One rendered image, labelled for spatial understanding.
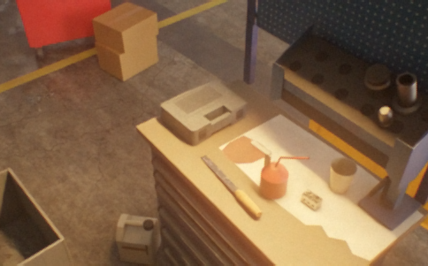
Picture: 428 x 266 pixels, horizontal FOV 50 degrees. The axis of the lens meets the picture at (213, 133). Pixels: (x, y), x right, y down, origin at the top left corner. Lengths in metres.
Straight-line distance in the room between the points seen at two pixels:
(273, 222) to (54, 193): 1.74
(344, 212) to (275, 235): 0.23
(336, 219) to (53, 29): 2.97
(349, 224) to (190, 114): 0.65
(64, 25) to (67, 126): 0.96
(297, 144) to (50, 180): 1.74
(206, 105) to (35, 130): 1.87
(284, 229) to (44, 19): 2.91
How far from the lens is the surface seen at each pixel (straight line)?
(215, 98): 1.71
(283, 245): 1.36
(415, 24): 1.33
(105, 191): 2.81
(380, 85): 1.31
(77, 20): 3.91
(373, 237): 1.44
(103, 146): 3.09
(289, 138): 1.67
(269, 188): 1.42
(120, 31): 3.44
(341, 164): 1.51
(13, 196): 2.38
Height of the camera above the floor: 2.05
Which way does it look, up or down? 41 degrees down
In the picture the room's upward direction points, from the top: straight up
